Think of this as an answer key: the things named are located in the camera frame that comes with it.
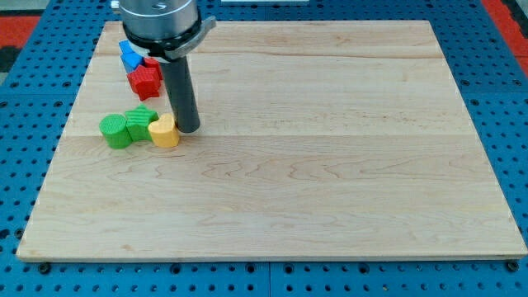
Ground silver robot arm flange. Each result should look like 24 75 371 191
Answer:
111 0 216 64

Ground blue cube block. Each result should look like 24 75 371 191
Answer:
120 53 144 73

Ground wooden board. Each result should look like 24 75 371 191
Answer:
16 21 527 262

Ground yellow heart block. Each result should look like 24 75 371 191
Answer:
148 113 180 148

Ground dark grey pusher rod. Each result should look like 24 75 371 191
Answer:
161 57 200 133

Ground green star block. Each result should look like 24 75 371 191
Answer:
125 104 158 142

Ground red star block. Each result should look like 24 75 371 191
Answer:
126 65 161 101

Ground red block behind rod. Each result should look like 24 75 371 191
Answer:
144 57 163 81

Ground green cylinder block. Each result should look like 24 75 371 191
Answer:
99 114 132 149

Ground blue block at back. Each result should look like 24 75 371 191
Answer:
119 40 134 54

